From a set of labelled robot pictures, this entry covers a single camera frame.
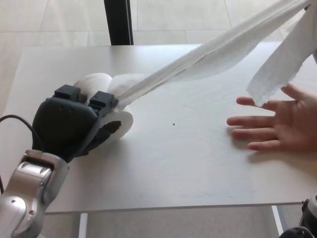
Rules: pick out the white table leg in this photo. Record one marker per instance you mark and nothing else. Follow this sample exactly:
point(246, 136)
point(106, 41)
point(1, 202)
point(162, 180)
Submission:
point(277, 220)
point(83, 225)

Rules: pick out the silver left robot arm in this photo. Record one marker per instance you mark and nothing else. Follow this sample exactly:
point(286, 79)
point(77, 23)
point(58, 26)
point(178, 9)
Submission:
point(27, 193)

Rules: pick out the person's bare hand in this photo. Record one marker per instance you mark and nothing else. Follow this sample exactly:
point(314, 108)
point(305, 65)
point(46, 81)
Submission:
point(292, 124)

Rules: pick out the black vertical post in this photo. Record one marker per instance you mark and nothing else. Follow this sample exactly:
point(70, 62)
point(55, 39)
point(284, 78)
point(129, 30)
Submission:
point(119, 22)

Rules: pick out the white toilet paper roll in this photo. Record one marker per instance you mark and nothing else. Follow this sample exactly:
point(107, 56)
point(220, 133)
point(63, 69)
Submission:
point(125, 83)

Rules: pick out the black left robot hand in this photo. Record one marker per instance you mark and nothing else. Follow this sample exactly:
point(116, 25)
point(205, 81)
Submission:
point(64, 124)

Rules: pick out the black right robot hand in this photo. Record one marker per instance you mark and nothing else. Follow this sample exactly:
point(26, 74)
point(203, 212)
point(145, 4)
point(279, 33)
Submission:
point(307, 7)

